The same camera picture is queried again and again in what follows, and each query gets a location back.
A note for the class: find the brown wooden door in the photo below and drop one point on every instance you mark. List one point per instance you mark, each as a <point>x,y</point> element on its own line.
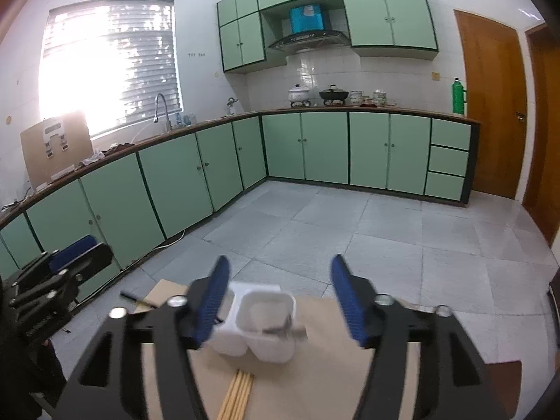
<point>490,109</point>
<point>544,140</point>

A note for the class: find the white window blind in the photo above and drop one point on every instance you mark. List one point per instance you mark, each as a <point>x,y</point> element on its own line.
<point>131,52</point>

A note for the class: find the green wall cabinets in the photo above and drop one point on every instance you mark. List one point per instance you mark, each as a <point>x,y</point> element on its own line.
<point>393,17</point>

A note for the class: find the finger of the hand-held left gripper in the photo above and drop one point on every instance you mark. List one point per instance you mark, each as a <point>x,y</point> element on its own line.
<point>94,259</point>
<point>74,251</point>

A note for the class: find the dark wooden chopstick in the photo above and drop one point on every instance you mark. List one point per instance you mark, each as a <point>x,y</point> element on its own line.
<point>130,296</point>

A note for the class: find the white two-compartment utensil holder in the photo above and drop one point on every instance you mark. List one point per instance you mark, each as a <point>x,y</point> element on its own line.
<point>245,341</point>

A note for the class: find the green cabinet drawer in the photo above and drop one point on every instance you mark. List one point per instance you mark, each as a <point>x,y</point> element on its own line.
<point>450,133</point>
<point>445,185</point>
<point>448,161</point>

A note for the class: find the white cooking pot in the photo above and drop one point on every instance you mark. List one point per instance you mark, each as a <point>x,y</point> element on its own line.
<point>298,95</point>

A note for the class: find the black range hood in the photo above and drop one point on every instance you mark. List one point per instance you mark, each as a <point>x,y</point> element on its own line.
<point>306,40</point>

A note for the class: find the black stand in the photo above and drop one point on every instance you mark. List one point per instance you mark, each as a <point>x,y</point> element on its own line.
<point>554,293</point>

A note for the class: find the black wok with lid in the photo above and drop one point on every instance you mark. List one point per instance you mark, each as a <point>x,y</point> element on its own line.
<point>334,95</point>

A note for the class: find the grey metal utensil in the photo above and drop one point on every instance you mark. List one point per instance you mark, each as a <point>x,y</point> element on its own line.
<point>280,328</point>

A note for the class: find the green thermos flask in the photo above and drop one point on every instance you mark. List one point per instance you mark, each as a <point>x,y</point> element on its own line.
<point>458,98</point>

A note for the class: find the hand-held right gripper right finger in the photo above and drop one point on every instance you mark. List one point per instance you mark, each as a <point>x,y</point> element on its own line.
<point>350,306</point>

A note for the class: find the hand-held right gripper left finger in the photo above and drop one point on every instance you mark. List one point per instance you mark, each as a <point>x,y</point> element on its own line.
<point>209,306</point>

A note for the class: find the stack of bowls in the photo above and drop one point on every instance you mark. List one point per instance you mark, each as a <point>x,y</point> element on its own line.
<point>356,97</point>

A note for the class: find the chrome kitchen faucet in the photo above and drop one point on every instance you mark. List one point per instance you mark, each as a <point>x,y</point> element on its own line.
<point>168,118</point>

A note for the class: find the cardboard board with clips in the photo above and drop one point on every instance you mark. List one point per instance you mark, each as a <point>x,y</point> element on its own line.
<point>35,153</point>

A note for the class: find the blue wrapped hood chimney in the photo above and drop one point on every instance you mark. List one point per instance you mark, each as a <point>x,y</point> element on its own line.
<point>308,18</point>

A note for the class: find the dark cloth pile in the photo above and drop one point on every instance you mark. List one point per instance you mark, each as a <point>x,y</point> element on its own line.
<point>103,156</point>

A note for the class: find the green kitchen base cabinets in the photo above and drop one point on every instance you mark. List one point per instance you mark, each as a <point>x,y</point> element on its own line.
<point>175,175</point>

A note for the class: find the small chrome tap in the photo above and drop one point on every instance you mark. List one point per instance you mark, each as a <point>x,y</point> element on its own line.
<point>232,106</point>

